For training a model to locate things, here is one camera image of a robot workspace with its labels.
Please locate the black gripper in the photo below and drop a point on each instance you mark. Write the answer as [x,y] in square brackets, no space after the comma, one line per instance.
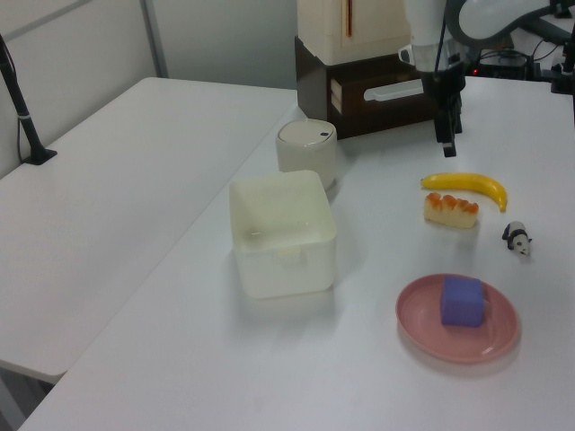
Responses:
[442,85]

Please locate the black white panda toy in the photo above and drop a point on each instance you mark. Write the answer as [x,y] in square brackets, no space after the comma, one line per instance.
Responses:
[517,237]

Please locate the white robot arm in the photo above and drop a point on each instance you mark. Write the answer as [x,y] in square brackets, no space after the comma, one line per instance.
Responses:
[424,27]

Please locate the yellow toy banana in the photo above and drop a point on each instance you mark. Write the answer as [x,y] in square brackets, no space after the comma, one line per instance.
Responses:
[471,183]

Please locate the black box with red light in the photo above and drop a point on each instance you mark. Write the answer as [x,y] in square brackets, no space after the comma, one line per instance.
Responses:
[501,65]

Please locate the cake slice with orange topping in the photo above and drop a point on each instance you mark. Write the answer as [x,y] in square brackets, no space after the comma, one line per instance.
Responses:
[450,211]

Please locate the round beige lidded bin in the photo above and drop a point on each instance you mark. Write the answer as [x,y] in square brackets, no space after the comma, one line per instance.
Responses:
[307,150]

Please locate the dark brown cabinet housing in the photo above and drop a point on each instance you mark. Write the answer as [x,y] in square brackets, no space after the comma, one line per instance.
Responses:
[312,76]

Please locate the purple foam cube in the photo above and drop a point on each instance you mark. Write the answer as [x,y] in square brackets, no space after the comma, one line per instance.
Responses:
[462,301]

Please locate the pink plastic plate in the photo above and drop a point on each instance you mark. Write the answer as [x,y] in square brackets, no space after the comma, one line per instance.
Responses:
[418,323]

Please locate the white square plastic box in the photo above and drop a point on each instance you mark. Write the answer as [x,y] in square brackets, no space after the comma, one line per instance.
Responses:
[283,242]

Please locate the black pole with table clamp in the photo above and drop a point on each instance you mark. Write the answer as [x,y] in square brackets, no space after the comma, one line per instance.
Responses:
[22,116]

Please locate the black clamp mount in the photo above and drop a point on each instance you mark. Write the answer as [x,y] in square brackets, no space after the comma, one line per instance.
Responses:
[563,72]

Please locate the grey partition post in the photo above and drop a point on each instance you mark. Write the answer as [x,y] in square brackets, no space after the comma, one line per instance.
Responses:
[156,40]

